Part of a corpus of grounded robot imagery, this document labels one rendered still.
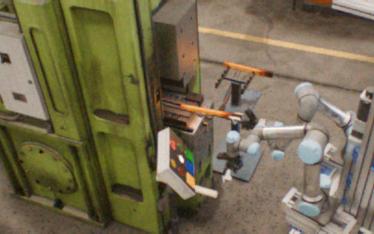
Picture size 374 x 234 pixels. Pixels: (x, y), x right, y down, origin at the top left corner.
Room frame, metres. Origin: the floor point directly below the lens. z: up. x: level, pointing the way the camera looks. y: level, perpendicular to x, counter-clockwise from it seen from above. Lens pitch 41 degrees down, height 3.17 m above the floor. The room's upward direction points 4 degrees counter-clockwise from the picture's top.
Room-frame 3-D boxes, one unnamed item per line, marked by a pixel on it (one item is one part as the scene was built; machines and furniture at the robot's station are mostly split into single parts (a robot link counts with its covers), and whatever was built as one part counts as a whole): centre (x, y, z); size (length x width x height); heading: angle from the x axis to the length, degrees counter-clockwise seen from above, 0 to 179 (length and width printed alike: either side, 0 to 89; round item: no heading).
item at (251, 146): (1.93, -0.36, 1.23); 0.11 x 0.11 x 0.08; 56
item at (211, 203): (2.52, -0.10, 0.01); 0.58 x 0.39 x 0.01; 153
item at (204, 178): (2.69, 0.11, 0.23); 0.55 x 0.37 x 0.47; 63
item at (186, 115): (2.64, 0.13, 0.96); 0.42 x 0.20 x 0.09; 63
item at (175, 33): (2.68, 0.11, 1.56); 0.42 x 0.39 x 0.40; 63
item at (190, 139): (2.69, 0.11, 0.69); 0.56 x 0.38 x 0.45; 63
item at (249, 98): (2.99, -0.43, 0.67); 0.40 x 0.30 x 0.02; 151
